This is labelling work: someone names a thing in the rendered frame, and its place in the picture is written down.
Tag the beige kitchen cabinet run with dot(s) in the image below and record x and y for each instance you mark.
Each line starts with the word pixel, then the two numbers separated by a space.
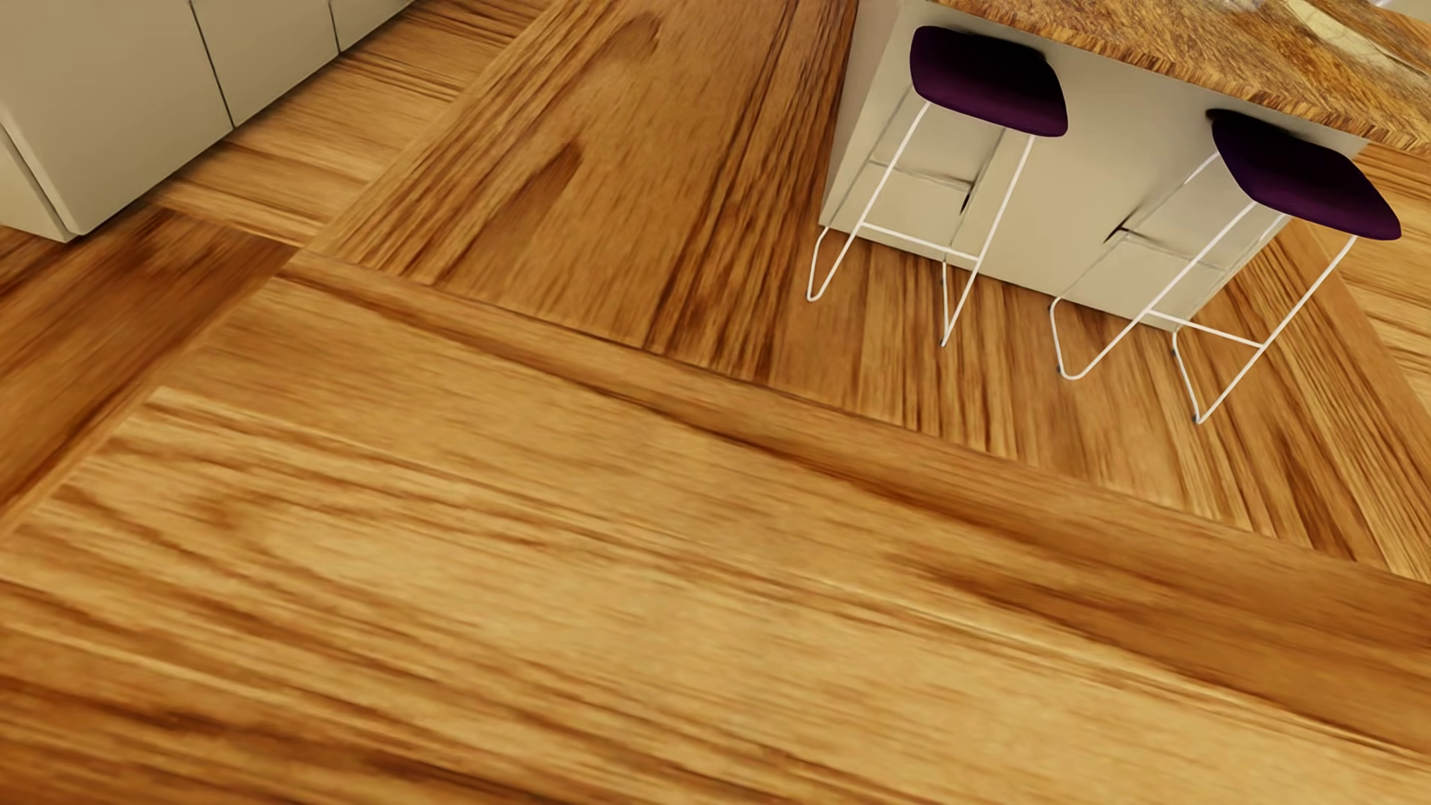
pixel 123 89

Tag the beige island wooden countertop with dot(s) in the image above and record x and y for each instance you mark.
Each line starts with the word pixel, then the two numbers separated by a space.
pixel 1101 185

